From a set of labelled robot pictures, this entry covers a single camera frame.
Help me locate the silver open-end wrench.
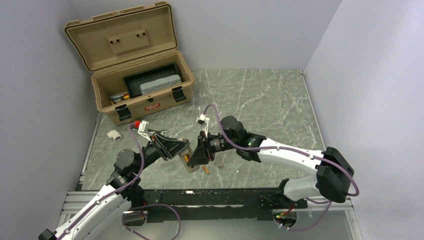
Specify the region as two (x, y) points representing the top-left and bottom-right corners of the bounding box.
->
(146, 128), (169, 136)

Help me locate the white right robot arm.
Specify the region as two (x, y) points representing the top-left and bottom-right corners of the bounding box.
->
(186, 114), (354, 208)

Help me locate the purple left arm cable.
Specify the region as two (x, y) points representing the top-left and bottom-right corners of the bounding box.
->
(56, 122), (182, 240)

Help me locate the beige battery compartment cover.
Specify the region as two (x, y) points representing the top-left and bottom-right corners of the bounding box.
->
(216, 159), (224, 169)

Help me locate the pack of batteries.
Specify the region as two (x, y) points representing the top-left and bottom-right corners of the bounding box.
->
(109, 92), (130, 105)

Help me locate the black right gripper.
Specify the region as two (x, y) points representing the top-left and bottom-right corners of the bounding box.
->
(187, 131), (238, 166)

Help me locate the white plastic pipe fitting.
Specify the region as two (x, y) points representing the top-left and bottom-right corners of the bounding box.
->
(106, 129), (122, 141)

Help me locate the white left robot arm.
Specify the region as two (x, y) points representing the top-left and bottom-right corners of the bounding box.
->
(38, 132), (190, 240)

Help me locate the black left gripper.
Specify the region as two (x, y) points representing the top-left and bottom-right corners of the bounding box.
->
(132, 131), (190, 174)

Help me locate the white remote control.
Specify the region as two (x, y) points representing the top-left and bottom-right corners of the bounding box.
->
(177, 148), (202, 174)

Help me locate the grey plastic case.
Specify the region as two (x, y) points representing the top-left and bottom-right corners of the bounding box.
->
(139, 74), (182, 95)

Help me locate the tan plastic toolbox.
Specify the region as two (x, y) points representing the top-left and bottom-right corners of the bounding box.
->
(64, 1), (195, 126)

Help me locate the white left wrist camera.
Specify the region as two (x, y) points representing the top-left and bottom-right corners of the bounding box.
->
(134, 120), (150, 140)

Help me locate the black tray in toolbox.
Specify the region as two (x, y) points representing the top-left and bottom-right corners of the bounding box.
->
(123, 63), (183, 98)

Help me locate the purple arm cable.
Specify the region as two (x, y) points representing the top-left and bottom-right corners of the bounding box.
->
(56, 122), (182, 240)
(203, 103), (361, 232)

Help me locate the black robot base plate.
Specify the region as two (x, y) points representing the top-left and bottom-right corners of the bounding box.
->
(133, 187), (308, 223)

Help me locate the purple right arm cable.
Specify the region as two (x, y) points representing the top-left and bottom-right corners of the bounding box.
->
(203, 103), (361, 232)

